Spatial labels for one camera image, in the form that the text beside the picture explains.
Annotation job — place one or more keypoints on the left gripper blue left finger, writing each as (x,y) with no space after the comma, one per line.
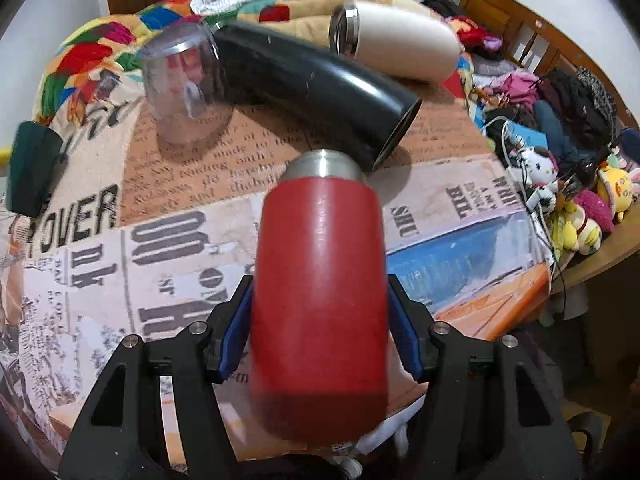
(119,433)

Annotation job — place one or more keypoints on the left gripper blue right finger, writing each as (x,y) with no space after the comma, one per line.
(487,413)

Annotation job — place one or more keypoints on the red thermos bottle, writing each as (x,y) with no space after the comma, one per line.
(319,330)

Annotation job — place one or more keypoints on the dark green cup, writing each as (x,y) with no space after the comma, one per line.
(35,152)

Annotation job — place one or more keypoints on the clear plastic cup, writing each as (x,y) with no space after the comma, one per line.
(183,84)

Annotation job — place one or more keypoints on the newspaper print tablecloth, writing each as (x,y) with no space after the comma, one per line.
(145,237)

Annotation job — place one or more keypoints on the hello kitty plush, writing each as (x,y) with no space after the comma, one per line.
(538,173)

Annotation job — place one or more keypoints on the yellow plush toy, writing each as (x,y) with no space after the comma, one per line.
(615,188)

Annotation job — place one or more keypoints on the blue paper booklet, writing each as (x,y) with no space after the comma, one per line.
(523,137)

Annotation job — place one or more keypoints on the colourful patchwork quilt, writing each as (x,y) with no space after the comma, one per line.
(112,42)

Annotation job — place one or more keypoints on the black thermos bottle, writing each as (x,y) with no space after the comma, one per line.
(363,113)

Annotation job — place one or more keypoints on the wooden bed headboard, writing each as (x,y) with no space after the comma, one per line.
(532,42)

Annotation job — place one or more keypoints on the red plush toy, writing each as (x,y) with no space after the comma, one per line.
(472,35)

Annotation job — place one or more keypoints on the white thermos bottle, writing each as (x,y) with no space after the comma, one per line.
(394,41)

